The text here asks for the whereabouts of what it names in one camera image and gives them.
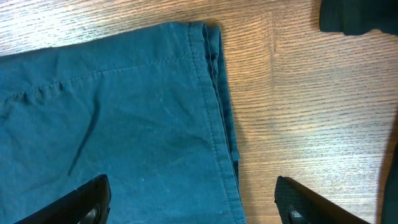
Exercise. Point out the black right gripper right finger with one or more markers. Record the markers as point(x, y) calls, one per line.
point(297, 204)

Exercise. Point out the black t-shirt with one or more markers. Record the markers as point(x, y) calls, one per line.
point(357, 17)

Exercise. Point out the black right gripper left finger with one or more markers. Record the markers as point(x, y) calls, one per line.
point(88, 204)

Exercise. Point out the blue shorts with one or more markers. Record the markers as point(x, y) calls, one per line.
point(149, 108)

